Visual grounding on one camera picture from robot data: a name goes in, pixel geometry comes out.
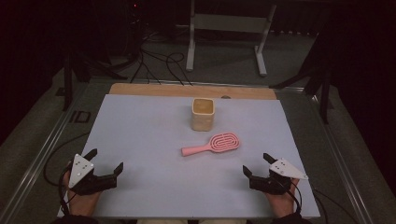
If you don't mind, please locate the black metal stand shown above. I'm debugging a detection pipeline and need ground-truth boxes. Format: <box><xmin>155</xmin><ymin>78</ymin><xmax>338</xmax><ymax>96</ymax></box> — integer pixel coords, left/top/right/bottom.
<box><xmin>270</xmin><ymin>31</ymin><xmax>335</xmax><ymax>125</ymax></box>
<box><xmin>61</xmin><ymin>50</ymin><xmax>129</xmax><ymax>112</ymax></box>

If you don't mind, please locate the black floor cable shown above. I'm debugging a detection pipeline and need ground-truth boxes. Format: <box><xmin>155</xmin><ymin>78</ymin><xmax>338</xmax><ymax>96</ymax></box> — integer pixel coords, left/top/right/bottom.
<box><xmin>146</xmin><ymin>49</ymin><xmax>193</xmax><ymax>86</ymax></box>
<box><xmin>129</xmin><ymin>36</ymin><xmax>163</xmax><ymax>86</ymax></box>

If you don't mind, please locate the person's left hand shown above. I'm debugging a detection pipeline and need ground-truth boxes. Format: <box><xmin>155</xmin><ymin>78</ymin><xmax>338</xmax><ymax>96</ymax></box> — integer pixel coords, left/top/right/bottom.
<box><xmin>63</xmin><ymin>169</ymin><xmax>103</xmax><ymax>217</ymax></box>

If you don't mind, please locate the person's right hand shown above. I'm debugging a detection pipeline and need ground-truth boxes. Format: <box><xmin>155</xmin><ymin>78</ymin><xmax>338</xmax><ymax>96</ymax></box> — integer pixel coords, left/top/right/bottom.
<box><xmin>263</xmin><ymin>178</ymin><xmax>301</xmax><ymax>218</ymax></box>

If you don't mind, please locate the pink hairbrush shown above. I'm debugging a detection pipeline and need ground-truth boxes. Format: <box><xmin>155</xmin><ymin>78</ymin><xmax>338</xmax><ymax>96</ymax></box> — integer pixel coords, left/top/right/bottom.
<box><xmin>181</xmin><ymin>132</ymin><xmax>241</xmax><ymax>158</ymax></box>

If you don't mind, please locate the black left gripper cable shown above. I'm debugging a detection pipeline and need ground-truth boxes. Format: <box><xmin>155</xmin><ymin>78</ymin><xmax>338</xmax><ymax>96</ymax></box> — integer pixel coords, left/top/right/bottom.
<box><xmin>42</xmin><ymin>132</ymin><xmax>92</xmax><ymax>217</ymax></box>

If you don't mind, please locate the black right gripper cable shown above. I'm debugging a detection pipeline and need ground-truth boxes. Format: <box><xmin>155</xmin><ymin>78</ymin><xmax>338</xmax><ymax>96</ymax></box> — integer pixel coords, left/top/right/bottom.
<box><xmin>285</xmin><ymin>178</ymin><xmax>360</xmax><ymax>224</ymax></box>

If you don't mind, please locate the aluminium floor rail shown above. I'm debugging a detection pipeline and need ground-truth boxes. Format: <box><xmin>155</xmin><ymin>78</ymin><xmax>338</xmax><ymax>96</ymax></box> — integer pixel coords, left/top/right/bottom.
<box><xmin>304</xmin><ymin>88</ymin><xmax>376</xmax><ymax>224</ymax></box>
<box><xmin>0</xmin><ymin>81</ymin><xmax>94</xmax><ymax>224</ymax></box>

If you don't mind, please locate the beige square cup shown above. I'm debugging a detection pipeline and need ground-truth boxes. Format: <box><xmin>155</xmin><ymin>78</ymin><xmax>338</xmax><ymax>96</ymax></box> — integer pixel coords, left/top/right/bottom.
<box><xmin>190</xmin><ymin>97</ymin><xmax>216</xmax><ymax>133</ymax></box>

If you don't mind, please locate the pale blue table mat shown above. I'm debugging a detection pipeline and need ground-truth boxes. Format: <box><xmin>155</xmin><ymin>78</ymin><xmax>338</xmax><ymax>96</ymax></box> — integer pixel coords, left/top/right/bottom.
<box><xmin>57</xmin><ymin>93</ymin><xmax>321</xmax><ymax>218</ymax></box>

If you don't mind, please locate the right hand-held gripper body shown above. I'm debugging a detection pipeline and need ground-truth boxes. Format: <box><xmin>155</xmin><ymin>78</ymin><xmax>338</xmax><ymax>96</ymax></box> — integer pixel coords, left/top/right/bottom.
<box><xmin>248</xmin><ymin>157</ymin><xmax>310</xmax><ymax>197</ymax></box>

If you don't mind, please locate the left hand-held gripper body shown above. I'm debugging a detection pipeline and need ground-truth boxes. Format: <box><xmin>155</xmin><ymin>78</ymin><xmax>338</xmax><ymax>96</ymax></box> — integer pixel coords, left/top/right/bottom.
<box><xmin>67</xmin><ymin>153</ymin><xmax>119</xmax><ymax>197</ymax></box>

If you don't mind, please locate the white metal desk frame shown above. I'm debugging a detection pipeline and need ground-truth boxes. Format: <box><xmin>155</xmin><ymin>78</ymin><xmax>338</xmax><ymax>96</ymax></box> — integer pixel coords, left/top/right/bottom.
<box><xmin>185</xmin><ymin>0</ymin><xmax>277</xmax><ymax>77</ymax></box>

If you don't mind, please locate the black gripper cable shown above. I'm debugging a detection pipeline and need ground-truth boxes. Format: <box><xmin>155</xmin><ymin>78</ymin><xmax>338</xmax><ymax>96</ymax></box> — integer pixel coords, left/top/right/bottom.
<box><xmin>42</xmin><ymin>132</ymin><xmax>92</xmax><ymax>217</ymax></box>
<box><xmin>285</xmin><ymin>178</ymin><xmax>360</xmax><ymax>224</ymax></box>

